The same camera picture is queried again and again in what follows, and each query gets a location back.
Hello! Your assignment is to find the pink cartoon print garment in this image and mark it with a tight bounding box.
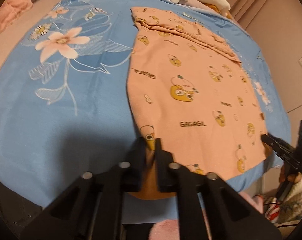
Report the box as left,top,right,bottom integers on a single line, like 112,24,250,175
127,7,272,200

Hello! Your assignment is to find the right hand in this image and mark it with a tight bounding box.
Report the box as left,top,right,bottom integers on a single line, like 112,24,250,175
279,165,302,184

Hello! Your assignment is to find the blue floral bed sheet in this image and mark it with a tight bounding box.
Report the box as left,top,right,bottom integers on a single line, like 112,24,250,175
0,0,291,225

